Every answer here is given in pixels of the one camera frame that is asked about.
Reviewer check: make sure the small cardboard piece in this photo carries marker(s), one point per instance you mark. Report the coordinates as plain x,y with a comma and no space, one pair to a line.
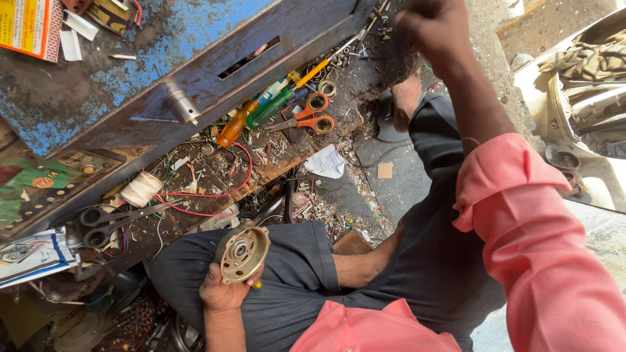
385,170

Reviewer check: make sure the person's bare foot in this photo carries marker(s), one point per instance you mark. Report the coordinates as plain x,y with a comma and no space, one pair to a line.
406,100

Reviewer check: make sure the silver metal knob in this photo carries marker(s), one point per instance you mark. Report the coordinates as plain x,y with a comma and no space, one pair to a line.
182,106

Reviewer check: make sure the blue worn metal workbench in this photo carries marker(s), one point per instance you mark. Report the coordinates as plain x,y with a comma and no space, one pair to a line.
122,73

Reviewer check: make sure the person's right hand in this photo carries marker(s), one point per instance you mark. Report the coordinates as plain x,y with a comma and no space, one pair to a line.
433,34

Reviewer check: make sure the brown wooden block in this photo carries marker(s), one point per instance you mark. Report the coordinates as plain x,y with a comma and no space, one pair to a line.
352,243

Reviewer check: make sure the black gold tin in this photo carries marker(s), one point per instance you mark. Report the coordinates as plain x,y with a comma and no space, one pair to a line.
110,13

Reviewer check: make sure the white cigarette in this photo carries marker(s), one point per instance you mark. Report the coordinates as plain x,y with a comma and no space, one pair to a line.
122,56

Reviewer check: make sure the white vehicle body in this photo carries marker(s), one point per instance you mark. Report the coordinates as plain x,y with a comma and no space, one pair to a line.
552,112

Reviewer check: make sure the white blue printed packet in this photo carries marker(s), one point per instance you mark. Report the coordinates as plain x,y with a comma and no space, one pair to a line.
29,256

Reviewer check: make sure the green painted metal panel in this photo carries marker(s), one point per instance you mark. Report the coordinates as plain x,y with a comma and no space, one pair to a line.
44,186

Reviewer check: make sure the white thread spool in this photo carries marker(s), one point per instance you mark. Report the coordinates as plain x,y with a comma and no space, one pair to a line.
142,188

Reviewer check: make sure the round metal motor end cover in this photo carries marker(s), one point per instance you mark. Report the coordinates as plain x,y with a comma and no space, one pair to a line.
242,253

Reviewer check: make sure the blue white tester screwdriver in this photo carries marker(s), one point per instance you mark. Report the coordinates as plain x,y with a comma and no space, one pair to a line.
271,90

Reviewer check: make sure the crumpled white paper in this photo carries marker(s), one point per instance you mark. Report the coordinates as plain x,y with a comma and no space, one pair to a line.
325,162

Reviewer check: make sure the white paper piece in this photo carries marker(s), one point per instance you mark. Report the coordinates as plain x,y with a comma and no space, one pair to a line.
71,45
80,24

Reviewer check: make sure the person's left hand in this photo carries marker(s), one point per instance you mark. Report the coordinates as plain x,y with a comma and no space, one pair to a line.
226,293

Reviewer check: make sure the orange yellow cardboard box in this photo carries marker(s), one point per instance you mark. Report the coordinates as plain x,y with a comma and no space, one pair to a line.
27,27

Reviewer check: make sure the brown metal cup part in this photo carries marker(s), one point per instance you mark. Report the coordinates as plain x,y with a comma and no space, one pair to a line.
562,164

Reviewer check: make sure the copper wound motor stator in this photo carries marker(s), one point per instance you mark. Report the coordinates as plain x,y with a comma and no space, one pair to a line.
134,318

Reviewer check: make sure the olive cloth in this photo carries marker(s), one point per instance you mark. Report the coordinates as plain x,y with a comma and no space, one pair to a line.
591,56

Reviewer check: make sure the black sandal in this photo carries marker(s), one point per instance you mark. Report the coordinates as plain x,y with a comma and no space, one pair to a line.
386,124

